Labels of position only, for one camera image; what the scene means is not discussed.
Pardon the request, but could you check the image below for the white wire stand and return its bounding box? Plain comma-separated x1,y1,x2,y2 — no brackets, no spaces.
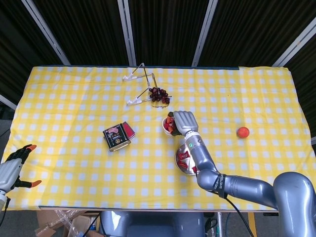
122,62,157,106

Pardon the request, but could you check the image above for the grey aluminium frame post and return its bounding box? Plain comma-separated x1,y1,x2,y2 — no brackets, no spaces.
272,17,316,67
192,0,219,67
118,0,137,66
21,0,71,65
0,93,17,111

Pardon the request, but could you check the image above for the black pleated curtain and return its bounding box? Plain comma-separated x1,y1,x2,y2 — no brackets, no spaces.
0,0,316,139

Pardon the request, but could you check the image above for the grey robot torso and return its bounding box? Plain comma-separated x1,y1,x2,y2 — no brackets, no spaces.
99,211,206,237

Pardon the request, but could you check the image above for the white paper cup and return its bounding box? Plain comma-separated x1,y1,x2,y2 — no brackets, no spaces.
162,117,180,137

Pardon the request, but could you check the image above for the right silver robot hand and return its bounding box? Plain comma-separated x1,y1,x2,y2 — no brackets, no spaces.
166,110,199,137

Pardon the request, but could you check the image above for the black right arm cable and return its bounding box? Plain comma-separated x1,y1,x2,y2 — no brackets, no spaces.
196,172,255,237

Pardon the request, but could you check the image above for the dark red grape bunch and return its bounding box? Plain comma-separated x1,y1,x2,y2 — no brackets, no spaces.
148,86,171,104

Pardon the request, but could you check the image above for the black gold luncheon meat tin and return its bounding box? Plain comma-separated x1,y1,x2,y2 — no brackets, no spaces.
103,123,131,152

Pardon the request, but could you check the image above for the yellow white checkered tablecloth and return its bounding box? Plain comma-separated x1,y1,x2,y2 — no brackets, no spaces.
4,65,316,211

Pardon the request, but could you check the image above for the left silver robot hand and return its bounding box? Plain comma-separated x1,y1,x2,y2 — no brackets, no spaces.
0,144,42,193

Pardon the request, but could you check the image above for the brown cardboard box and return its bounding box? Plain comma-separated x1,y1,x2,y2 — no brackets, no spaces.
34,210,101,237

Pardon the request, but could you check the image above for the metal table leg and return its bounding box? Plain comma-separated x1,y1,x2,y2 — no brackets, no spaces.
216,211,225,237

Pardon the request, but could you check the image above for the silver metal plate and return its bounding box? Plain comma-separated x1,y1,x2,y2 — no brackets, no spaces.
174,143,199,175

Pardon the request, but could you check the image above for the clear plastic wrap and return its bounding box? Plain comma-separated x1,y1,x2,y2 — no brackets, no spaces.
53,209,83,237

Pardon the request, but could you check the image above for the orange red peach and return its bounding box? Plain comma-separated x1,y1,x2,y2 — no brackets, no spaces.
236,126,250,139

